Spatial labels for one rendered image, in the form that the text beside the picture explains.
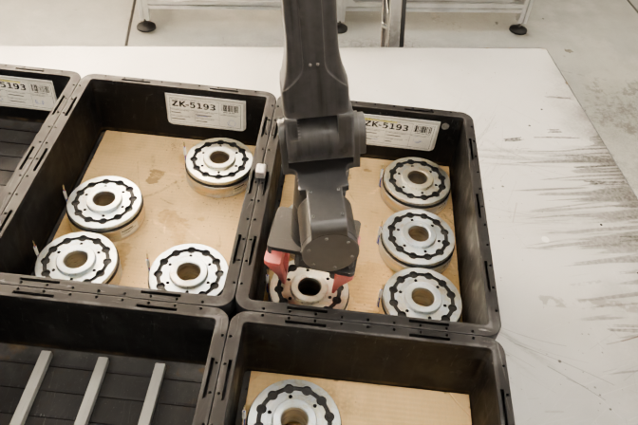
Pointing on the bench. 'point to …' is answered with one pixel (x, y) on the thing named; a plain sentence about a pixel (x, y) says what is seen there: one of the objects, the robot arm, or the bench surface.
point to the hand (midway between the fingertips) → (309, 280)
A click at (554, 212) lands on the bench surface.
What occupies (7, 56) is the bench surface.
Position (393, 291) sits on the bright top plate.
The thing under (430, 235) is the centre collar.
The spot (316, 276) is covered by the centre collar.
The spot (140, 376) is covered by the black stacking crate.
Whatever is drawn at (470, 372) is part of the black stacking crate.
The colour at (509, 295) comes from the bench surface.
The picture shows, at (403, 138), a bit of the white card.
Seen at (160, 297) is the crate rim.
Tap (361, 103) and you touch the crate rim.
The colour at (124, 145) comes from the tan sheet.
